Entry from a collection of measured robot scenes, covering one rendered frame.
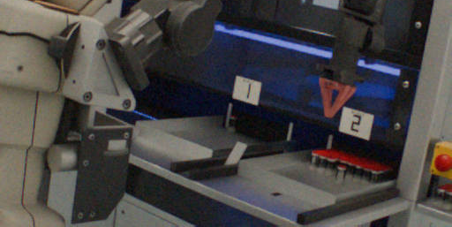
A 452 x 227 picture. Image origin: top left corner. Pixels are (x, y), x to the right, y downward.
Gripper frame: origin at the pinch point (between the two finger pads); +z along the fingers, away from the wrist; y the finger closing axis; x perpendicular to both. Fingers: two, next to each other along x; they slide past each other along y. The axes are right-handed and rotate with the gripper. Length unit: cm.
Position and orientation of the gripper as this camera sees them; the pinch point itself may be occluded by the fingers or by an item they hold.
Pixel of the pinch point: (329, 113)
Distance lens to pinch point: 156.8
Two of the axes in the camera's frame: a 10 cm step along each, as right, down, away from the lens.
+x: -8.1, -2.3, 5.4
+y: 5.2, 1.5, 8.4
